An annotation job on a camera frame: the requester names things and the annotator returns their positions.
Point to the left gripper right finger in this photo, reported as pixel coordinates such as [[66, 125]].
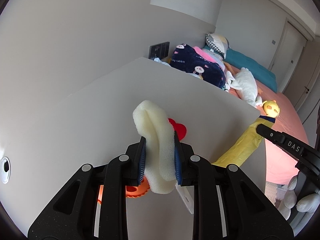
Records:
[[227, 204]]

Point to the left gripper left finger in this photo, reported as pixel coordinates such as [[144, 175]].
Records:
[[92, 203]]

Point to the yellow snack packet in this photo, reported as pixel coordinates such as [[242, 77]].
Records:
[[247, 143]]

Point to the white sponge brush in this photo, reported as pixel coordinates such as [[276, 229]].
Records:
[[153, 124]]

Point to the white plush toy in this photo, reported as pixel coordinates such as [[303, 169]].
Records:
[[306, 205]]

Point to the yellow chick plush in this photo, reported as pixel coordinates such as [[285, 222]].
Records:
[[271, 108]]

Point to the orange scalloped plastic toy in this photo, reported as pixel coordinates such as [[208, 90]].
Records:
[[138, 191]]

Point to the white goose plush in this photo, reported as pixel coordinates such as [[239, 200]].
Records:
[[245, 85]]

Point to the teal pillow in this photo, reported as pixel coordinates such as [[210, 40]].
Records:
[[238, 60]]

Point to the red heart toy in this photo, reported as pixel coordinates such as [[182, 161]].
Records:
[[180, 129]]

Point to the wardrobe door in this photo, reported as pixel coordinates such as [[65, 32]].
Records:
[[288, 53]]

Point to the checkered patchwork pillow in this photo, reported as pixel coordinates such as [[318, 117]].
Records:
[[217, 43]]

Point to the pink garment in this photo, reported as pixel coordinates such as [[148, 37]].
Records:
[[204, 55]]

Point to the navy fleece blanket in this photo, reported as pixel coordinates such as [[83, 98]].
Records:
[[186, 59]]

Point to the silver cable grommet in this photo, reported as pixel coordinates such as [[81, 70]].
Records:
[[5, 170]]

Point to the black wall socket panel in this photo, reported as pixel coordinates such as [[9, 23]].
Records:
[[160, 51]]

